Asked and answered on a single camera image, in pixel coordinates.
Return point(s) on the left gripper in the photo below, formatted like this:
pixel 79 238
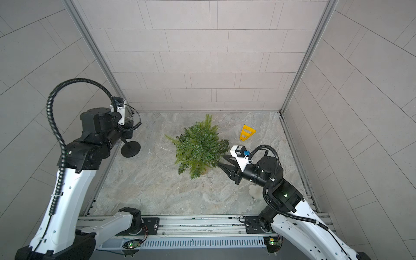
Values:
pixel 129 124

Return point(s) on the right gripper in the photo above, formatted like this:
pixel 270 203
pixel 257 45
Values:
pixel 236 173

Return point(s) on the small green christmas tree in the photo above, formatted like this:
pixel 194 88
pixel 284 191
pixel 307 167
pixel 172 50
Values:
pixel 199 148

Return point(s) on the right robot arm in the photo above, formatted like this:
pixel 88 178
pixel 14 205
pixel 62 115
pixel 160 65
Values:
pixel 288 214

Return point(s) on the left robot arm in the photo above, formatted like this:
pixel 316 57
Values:
pixel 58 237

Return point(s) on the glittery silver microphone on stand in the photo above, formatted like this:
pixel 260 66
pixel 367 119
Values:
pixel 130 148

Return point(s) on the white fluffy plush toy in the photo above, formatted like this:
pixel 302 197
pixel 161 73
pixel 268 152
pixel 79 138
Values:
pixel 256 192

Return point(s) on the yellow plastic triangle stand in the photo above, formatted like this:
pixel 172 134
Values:
pixel 246 133

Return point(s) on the right circuit board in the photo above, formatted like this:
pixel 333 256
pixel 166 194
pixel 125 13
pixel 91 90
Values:
pixel 273 244

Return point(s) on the circuit board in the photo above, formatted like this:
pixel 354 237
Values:
pixel 132 244
pixel 273 244

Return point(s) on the left circuit board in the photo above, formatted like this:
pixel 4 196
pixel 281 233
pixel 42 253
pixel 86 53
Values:
pixel 132 244

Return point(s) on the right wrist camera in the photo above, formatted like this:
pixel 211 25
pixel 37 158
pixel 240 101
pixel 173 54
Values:
pixel 241 154

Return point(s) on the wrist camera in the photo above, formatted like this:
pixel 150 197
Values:
pixel 241 154
pixel 121 104

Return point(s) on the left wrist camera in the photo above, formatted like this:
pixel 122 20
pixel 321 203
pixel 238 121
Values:
pixel 121 104

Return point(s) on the aluminium mounting rail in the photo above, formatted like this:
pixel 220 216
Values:
pixel 170 226

